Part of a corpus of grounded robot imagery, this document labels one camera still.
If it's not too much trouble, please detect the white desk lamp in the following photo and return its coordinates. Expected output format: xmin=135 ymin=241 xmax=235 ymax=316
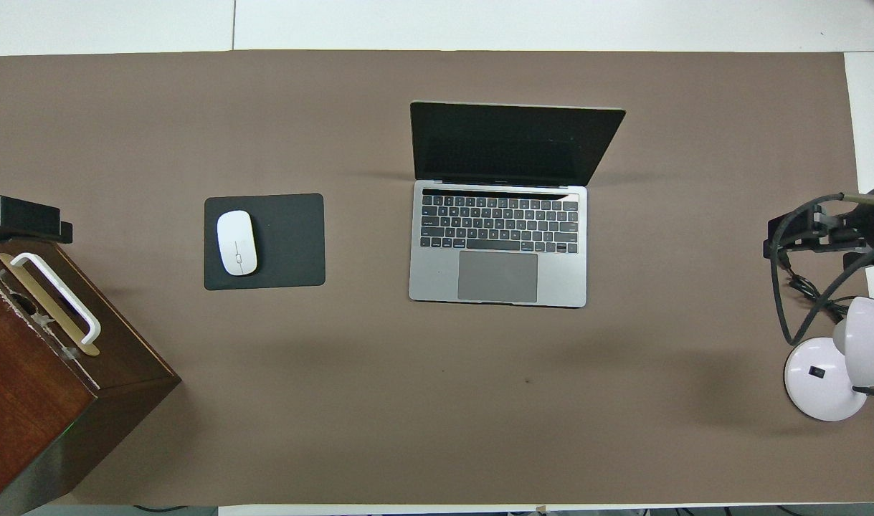
xmin=784 ymin=296 xmax=874 ymax=422

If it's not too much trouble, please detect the brown table mat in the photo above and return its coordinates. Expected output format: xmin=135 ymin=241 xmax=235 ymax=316
xmin=0 ymin=49 xmax=874 ymax=506

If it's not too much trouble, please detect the brass handle plate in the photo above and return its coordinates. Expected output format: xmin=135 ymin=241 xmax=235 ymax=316
xmin=0 ymin=252 xmax=100 ymax=357

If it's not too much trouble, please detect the white computer mouse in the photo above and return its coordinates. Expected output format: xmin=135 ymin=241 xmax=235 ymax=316
xmin=217 ymin=210 xmax=258 ymax=277

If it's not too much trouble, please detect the black mouse pad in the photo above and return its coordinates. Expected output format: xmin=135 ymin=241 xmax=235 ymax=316
xmin=204 ymin=193 xmax=326 ymax=291

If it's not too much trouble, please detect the silver laptop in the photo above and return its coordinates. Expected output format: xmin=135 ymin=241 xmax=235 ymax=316
xmin=409 ymin=100 xmax=627 ymax=309

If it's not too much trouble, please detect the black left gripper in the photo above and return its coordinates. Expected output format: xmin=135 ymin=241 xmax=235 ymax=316
xmin=0 ymin=194 xmax=73 ymax=243

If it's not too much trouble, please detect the white box handle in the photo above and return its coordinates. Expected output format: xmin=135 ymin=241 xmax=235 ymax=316
xmin=10 ymin=252 xmax=102 ymax=346

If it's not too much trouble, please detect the black lamp power cable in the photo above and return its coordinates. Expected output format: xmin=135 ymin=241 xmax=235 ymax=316
xmin=784 ymin=269 xmax=850 ymax=322

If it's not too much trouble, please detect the dark wooden box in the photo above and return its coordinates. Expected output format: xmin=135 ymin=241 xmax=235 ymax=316
xmin=0 ymin=236 xmax=181 ymax=516

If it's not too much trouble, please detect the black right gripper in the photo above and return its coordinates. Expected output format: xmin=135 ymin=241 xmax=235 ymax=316
xmin=764 ymin=204 xmax=874 ymax=269

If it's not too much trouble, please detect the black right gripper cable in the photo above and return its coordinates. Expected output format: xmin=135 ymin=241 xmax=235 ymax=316
xmin=769 ymin=192 xmax=874 ymax=346

